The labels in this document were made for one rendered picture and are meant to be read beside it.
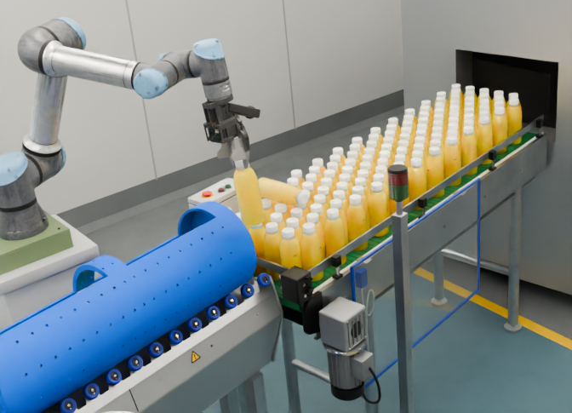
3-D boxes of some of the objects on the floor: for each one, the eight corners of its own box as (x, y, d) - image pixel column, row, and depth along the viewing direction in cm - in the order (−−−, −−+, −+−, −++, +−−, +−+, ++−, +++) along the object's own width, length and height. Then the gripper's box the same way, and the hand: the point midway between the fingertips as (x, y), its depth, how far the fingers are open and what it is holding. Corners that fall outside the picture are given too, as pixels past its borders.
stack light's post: (402, 478, 323) (390, 215, 276) (408, 473, 325) (397, 209, 279) (411, 483, 320) (401, 217, 274) (417, 477, 323) (408, 212, 276)
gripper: (192, 101, 236) (210, 174, 244) (219, 104, 227) (237, 178, 235) (215, 91, 241) (232, 162, 249) (243, 93, 233) (260, 166, 241)
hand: (241, 162), depth 243 cm, fingers closed on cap, 4 cm apart
